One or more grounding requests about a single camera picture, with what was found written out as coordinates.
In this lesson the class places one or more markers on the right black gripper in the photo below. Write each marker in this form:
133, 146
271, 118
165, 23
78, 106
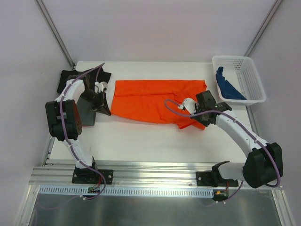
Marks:
202, 117

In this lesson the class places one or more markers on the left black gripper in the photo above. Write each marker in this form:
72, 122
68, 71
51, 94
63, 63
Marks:
102, 101

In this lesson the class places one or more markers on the orange t shirt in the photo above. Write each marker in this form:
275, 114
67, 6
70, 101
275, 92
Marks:
143, 100

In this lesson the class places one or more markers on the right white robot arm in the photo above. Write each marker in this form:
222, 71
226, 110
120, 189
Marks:
263, 160

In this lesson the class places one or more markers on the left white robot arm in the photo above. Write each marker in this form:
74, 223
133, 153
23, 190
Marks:
64, 120

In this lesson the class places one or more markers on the grey folded t shirt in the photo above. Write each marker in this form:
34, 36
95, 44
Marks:
87, 115

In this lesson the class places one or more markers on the blue t shirt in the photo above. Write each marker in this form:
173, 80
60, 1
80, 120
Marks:
228, 91

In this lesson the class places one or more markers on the black folded t shirt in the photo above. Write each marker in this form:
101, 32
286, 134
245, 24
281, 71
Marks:
91, 77

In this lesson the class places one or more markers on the white plastic basket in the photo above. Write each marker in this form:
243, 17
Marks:
241, 73

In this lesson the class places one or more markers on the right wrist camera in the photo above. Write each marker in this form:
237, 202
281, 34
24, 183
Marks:
189, 105

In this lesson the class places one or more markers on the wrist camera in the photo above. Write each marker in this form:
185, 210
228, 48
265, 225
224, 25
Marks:
189, 105
100, 86

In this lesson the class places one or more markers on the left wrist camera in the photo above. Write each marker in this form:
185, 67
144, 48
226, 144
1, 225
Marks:
100, 86

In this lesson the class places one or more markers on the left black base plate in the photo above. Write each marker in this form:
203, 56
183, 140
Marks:
86, 176

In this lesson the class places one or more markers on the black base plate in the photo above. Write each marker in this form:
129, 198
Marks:
213, 179
86, 176

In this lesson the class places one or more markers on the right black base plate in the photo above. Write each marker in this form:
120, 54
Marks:
213, 179

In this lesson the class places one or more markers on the aluminium mounting rail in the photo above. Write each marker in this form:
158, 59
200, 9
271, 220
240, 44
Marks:
57, 167

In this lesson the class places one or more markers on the white slotted cable duct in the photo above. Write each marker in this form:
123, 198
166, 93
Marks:
128, 191

